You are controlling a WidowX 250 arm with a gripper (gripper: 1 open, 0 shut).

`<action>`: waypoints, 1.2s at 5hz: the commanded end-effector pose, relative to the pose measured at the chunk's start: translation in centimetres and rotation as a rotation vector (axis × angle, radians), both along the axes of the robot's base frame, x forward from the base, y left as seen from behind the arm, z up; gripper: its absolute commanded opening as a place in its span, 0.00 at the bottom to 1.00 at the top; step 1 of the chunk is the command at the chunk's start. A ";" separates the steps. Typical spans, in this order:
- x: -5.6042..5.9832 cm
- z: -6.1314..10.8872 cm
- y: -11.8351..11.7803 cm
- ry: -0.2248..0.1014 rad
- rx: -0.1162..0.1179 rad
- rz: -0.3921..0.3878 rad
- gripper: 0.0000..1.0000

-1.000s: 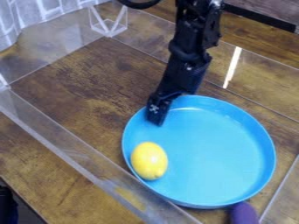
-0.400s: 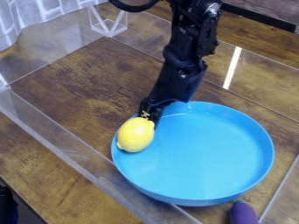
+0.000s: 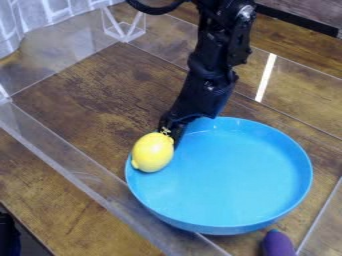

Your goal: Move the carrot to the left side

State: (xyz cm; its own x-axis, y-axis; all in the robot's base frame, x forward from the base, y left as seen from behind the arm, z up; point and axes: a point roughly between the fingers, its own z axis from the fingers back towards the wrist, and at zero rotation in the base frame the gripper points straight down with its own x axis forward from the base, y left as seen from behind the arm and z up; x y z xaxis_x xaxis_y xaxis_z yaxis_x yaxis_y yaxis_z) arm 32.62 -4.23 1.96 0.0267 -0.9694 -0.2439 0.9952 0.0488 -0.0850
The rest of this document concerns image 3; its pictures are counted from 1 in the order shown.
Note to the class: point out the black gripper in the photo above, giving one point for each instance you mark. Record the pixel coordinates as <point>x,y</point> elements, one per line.
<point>202,99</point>

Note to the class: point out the yellow toy lemon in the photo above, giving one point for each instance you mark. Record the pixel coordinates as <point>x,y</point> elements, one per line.
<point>152,152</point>

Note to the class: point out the blue round plate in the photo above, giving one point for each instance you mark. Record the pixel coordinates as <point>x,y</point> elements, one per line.
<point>239,175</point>

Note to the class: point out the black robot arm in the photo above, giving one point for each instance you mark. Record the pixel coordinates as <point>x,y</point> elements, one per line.
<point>222,48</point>

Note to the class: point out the black bar in background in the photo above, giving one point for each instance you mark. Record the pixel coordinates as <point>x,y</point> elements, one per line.
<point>297,20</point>

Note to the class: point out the purple toy eggplant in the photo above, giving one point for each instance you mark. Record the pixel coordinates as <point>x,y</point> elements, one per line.
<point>277,244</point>

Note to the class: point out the white patterned curtain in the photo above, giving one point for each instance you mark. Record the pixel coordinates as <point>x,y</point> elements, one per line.
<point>25,15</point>

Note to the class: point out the clear acrylic enclosure wall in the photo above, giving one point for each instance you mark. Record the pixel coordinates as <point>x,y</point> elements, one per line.
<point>84,88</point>

